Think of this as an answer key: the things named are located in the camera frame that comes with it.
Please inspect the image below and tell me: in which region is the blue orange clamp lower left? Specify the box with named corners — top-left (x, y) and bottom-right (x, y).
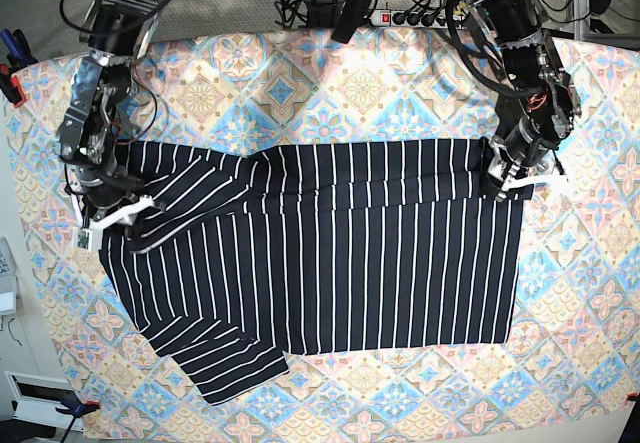
top-left (55, 399), bottom-right (100, 418)

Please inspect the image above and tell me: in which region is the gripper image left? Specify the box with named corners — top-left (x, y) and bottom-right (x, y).
top-left (67, 162), bottom-right (168, 241)

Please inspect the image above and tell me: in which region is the white box lower left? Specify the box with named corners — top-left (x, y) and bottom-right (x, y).
top-left (4, 371), bottom-right (77, 429)

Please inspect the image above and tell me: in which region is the patterned tile tablecloth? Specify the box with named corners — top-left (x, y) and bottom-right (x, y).
top-left (1, 29), bottom-right (639, 442)

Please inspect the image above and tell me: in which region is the black mount post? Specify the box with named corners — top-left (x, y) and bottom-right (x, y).
top-left (331, 0), bottom-right (372, 44)

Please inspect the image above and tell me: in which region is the white power strip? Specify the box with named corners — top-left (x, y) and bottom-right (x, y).
top-left (369, 9), bottom-right (447, 29)

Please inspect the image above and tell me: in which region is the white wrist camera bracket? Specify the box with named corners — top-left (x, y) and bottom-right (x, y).
top-left (70, 190), bottom-right (166, 252)
top-left (502, 160), bottom-right (573, 194)

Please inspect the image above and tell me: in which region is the orange black clamp upper left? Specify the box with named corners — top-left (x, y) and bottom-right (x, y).
top-left (1, 29), bottom-right (38, 108)

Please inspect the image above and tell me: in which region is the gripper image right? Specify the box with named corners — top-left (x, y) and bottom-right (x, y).
top-left (481, 120), bottom-right (555, 202)

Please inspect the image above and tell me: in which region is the white device left edge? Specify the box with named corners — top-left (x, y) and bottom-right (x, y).
top-left (0, 236), bottom-right (19, 316)

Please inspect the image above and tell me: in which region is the navy white striped T-shirt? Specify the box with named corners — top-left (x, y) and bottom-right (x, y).
top-left (100, 139), bottom-right (532, 405)

